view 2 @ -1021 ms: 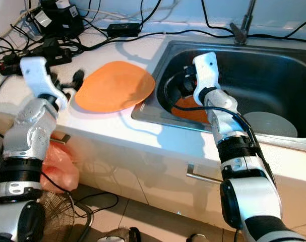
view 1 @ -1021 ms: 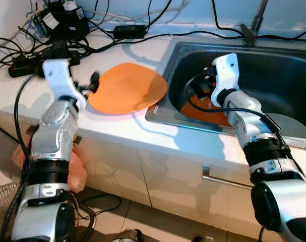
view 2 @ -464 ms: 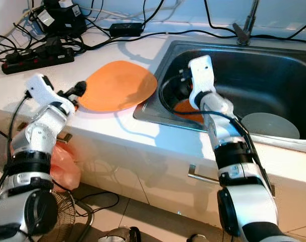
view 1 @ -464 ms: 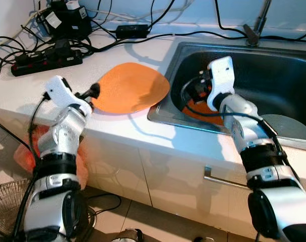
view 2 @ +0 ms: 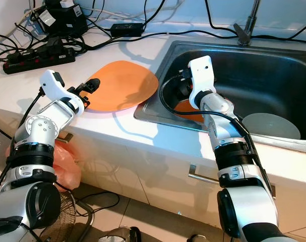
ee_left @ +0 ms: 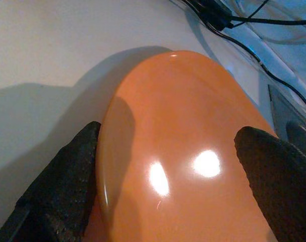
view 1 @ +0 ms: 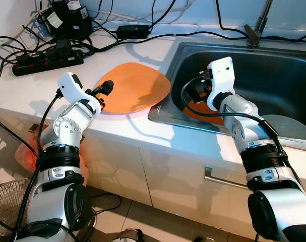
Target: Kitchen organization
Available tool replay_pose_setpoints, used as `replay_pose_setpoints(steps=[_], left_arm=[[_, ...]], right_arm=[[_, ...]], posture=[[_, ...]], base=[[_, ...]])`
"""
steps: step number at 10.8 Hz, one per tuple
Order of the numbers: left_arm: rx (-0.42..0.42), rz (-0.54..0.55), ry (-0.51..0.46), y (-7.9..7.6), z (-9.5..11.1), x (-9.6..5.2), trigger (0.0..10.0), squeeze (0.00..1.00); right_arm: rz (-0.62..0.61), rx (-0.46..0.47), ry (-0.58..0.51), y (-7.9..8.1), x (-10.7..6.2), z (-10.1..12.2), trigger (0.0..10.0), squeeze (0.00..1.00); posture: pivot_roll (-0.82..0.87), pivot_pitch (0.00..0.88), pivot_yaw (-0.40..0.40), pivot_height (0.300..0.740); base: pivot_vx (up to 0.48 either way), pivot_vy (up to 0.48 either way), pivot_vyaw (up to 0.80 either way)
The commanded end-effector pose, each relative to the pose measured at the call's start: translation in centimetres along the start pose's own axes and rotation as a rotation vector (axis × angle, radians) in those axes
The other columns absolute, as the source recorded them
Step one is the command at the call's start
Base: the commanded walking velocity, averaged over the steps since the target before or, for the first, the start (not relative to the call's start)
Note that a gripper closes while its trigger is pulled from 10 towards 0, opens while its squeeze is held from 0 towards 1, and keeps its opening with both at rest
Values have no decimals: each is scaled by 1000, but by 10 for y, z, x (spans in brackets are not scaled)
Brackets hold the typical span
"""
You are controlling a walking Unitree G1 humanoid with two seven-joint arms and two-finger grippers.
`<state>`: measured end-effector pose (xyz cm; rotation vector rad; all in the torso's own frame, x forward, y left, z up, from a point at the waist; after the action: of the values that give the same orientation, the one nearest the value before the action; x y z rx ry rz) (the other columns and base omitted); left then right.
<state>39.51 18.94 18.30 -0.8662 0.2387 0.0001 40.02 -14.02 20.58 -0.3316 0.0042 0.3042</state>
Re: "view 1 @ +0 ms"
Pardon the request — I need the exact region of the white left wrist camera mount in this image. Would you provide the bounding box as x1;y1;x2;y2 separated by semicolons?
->
57;72;103;114

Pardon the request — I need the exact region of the metal sink faucet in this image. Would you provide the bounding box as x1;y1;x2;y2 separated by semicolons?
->
243;0;274;47

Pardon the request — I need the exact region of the grey round plate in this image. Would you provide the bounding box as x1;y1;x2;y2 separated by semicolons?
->
264;115;306;143

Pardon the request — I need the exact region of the black power adapter brick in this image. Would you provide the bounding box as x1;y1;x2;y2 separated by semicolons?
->
116;24;151;39

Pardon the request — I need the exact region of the orange plastic bag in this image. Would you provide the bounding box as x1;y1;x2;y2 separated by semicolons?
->
14;125;91;188

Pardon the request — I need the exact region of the metal drawer handle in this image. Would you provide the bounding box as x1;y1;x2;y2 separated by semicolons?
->
204;166;250;191

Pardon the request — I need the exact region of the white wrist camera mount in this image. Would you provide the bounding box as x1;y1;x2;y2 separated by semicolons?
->
57;72;103;114
207;57;235;110

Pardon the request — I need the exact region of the grey left robot foot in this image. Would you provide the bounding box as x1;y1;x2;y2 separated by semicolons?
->
112;228;146;242

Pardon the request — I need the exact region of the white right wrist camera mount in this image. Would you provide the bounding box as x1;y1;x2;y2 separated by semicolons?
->
207;57;235;110

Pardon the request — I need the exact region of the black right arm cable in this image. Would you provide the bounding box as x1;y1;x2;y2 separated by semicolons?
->
181;75;302;185

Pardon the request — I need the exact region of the black plug adapter stack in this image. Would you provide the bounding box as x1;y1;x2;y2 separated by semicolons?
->
42;0;93;41

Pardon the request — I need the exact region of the black power strip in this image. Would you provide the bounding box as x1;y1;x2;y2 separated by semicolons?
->
12;49;84;76

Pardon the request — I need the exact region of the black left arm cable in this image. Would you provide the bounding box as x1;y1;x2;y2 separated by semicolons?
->
11;90;63;242

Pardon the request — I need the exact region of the stainless steel sink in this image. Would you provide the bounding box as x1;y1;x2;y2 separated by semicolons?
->
148;41;306;152

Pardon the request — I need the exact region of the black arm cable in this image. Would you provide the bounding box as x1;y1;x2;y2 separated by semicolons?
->
181;75;302;185
11;90;63;242

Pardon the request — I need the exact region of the black adapter cable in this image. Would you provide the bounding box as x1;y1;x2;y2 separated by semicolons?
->
149;30;306;42

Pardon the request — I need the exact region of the orange plastic bowl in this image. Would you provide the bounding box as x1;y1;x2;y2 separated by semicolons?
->
185;100;228;126

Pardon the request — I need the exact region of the wire cage floor fan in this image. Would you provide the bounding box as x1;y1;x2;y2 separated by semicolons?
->
0;179;42;242

